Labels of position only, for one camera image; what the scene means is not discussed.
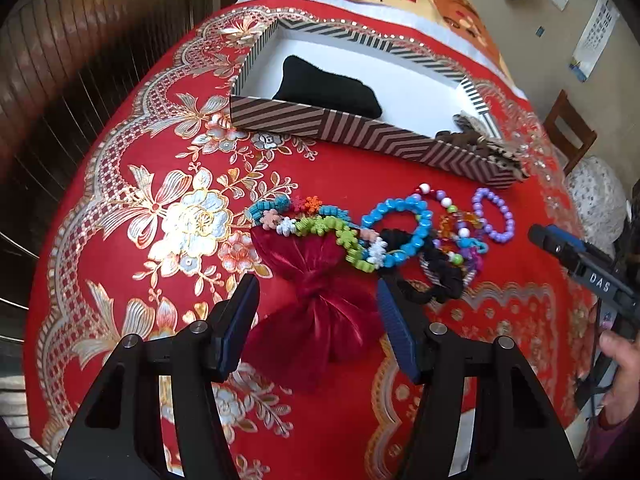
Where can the wooden chair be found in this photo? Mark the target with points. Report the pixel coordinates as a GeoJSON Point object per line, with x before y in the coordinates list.
{"type": "Point", "coordinates": [560, 120]}

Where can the person's right hand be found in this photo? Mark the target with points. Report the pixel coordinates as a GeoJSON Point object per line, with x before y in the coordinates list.
{"type": "Point", "coordinates": [627, 365]}

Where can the brown wooden door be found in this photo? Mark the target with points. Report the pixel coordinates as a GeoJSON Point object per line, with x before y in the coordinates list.
{"type": "Point", "coordinates": [75, 60]}

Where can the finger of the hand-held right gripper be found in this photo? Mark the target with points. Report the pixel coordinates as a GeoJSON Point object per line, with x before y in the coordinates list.
{"type": "Point", "coordinates": [567, 238]}
{"type": "Point", "coordinates": [552, 249]}

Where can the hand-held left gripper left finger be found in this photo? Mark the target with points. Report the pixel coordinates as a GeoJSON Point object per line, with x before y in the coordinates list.
{"type": "Point", "coordinates": [241, 320]}

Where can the black velvet cushion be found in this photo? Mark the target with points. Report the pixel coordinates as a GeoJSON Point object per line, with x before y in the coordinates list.
{"type": "Point", "coordinates": [325, 85]}

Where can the black scrunchie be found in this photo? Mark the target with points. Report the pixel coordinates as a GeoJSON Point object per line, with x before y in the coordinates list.
{"type": "Point", "coordinates": [435, 294]}

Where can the small blue wall sticker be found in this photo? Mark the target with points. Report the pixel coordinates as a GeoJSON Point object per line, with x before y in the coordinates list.
{"type": "Point", "coordinates": [540, 31]}

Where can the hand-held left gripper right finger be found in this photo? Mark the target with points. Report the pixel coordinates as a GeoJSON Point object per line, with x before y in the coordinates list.
{"type": "Point", "coordinates": [395, 320]}

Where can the person's right forearm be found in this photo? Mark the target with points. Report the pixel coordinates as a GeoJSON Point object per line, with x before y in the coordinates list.
{"type": "Point", "coordinates": [620, 447]}

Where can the red floral tablecloth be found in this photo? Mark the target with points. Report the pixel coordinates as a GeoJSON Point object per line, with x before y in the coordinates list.
{"type": "Point", "coordinates": [150, 160]}

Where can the striped cardboard box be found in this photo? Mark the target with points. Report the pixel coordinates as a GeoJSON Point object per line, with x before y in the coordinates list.
{"type": "Point", "coordinates": [300, 117]}

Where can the white lace cushion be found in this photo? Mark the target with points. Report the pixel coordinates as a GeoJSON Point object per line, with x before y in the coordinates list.
{"type": "Point", "coordinates": [597, 200]}

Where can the printed orange blanket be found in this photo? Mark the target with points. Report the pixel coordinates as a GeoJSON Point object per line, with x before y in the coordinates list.
{"type": "Point", "coordinates": [435, 5]}

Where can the leopard print scrunchie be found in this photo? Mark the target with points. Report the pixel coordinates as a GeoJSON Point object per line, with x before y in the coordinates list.
{"type": "Point", "coordinates": [470, 142]}

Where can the wall calendar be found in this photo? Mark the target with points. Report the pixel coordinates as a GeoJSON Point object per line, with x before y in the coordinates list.
{"type": "Point", "coordinates": [595, 35]}

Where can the red velvet bow scrunchie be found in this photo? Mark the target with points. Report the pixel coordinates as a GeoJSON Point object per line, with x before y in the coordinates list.
{"type": "Point", "coordinates": [310, 310]}

